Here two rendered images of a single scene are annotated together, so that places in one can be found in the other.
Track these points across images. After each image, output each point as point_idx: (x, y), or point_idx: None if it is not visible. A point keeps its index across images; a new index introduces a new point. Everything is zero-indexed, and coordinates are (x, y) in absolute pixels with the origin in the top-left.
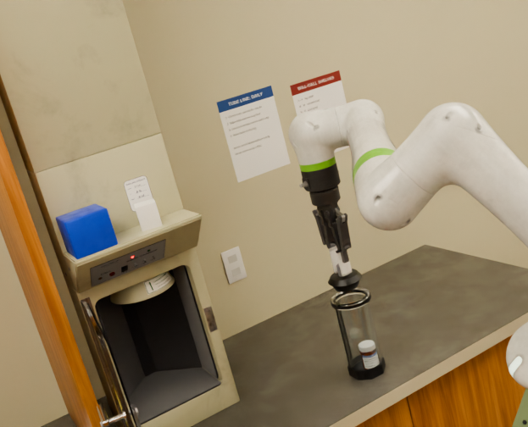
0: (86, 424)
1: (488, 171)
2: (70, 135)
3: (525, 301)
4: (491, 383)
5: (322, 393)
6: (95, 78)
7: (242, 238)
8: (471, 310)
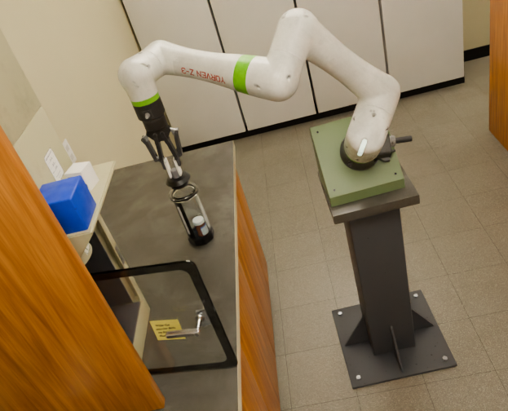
0: (105, 389)
1: (330, 41)
2: (0, 123)
3: (223, 161)
4: (237, 214)
5: (198, 263)
6: None
7: None
8: (202, 180)
